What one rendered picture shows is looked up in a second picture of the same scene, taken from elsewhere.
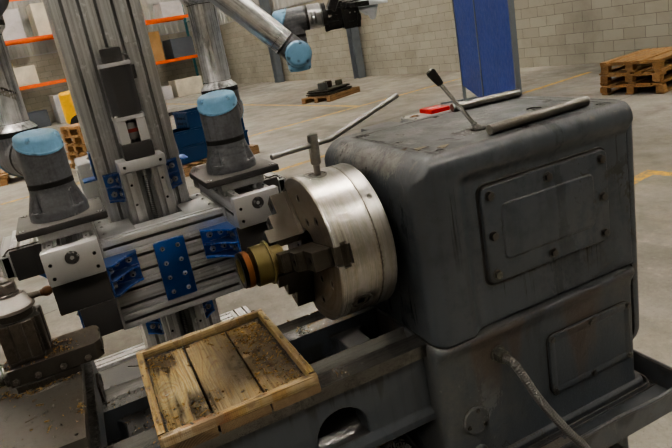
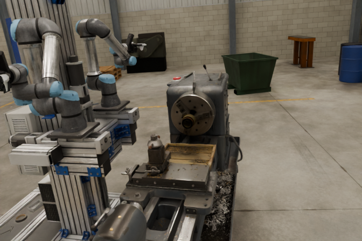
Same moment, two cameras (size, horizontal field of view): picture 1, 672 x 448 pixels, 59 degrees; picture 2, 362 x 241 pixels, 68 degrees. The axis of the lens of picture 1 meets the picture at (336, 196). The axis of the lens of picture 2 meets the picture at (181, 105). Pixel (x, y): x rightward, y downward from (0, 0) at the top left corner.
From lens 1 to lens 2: 1.60 m
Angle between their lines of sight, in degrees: 51
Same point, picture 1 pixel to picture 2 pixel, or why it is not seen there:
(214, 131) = (111, 89)
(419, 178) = (222, 90)
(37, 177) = (76, 111)
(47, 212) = (81, 126)
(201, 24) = (93, 48)
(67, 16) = not seen: hidden behind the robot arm
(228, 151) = (116, 97)
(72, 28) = not seen: hidden behind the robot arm
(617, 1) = (79, 47)
